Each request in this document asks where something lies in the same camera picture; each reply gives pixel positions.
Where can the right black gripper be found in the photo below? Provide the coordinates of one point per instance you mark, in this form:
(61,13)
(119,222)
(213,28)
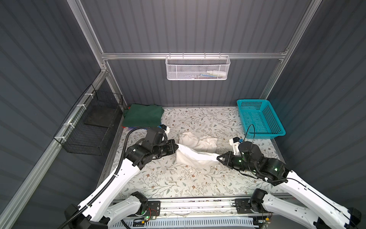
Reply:
(226,161)

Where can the white wire mesh basket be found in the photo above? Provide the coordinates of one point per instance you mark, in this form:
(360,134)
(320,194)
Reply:
(194,67)

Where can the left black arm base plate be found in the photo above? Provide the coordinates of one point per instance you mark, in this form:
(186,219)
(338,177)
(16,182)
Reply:
(149,208)

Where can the white bottle in basket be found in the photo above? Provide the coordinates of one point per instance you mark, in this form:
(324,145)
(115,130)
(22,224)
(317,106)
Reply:
(216,73)

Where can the white t shirt with print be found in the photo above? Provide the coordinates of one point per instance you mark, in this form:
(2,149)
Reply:
(197,152)

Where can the white slotted cable duct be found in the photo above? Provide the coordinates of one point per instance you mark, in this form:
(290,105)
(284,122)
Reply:
(188,223)

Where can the folded green t shirt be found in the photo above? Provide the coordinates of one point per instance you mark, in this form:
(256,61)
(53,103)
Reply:
(143,116)

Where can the teal plastic basket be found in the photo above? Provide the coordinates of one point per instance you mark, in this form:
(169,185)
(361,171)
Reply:
(259,119)

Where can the black wire mesh basket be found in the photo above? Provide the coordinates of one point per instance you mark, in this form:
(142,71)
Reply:
(92,129)

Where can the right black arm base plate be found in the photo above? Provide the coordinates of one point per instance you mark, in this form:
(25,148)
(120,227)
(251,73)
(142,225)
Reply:
(243,205)

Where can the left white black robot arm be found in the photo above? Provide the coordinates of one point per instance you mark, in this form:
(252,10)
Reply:
(97,210)

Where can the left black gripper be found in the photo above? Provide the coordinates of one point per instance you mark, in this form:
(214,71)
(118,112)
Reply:
(171,149)

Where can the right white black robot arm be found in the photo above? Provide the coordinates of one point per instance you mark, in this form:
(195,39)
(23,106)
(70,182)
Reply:
(318,211)

